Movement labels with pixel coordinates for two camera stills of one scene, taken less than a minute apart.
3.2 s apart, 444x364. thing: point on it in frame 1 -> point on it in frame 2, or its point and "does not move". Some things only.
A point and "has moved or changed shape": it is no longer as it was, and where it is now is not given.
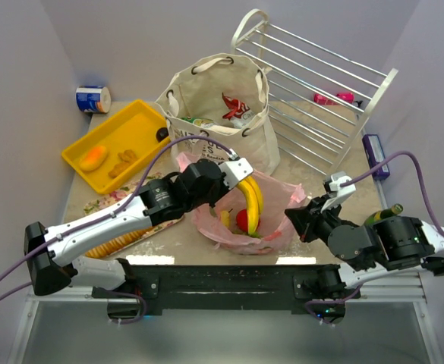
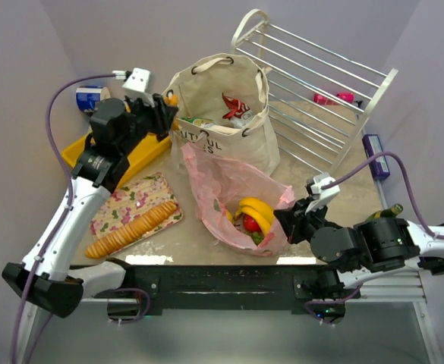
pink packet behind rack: x=320 y=99 does not move
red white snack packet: x=239 y=114 does not move
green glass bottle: x=396 y=209 does not move
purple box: x=375 y=155 does not move
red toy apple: x=242 y=221 -> x=250 y=224
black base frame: x=153 y=288 does not move
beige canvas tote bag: x=221 y=102 does not move
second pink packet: x=346 y=96 does not move
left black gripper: x=218 y=188 -> x=160 y=114
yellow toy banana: x=252 y=188 -> x=264 y=213
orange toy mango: x=93 y=158 has moved or changed shape
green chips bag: x=200 y=121 does not move
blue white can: x=93 y=98 does not move
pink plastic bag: x=217 y=221 has moved or changed shape
